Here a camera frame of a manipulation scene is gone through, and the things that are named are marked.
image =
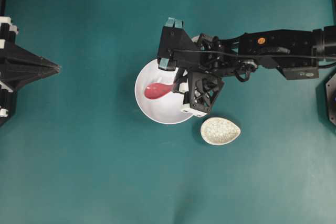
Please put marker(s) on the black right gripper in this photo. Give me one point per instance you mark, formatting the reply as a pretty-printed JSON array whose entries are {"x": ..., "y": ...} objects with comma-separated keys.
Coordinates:
[{"x": 219, "y": 58}]

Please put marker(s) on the red spoon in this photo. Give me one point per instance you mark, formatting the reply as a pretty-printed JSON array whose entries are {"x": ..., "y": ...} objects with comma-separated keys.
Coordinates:
[{"x": 157, "y": 90}]

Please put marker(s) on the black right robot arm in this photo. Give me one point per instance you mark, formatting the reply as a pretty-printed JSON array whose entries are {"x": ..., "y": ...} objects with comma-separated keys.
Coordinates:
[{"x": 296, "y": 54}]

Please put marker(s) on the white bowl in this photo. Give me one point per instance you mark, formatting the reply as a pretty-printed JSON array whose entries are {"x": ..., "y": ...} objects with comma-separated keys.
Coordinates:
[{"x": 165, "y": 110}]

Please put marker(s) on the speckled teardrop dish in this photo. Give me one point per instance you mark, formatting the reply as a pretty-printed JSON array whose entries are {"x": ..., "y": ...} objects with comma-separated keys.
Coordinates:
[{"x": 219, "y": 131}]

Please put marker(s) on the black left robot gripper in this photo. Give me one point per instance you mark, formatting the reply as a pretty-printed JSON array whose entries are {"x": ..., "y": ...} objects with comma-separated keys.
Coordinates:
[{"x": 19, "y": 67}]

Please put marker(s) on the black octagonal camera base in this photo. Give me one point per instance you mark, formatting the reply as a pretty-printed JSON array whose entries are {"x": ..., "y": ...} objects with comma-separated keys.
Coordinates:
[{"x": 329, "y": 88}]

